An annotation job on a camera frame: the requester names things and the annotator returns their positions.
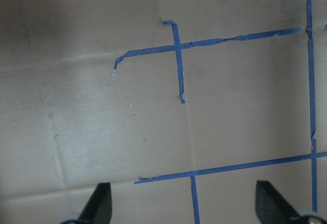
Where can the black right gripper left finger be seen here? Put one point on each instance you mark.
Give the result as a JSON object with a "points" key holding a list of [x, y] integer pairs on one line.
{"points": [[99, 207]]}

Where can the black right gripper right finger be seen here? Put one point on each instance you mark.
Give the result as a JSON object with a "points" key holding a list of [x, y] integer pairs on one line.
{"points": [[271, 206]]}

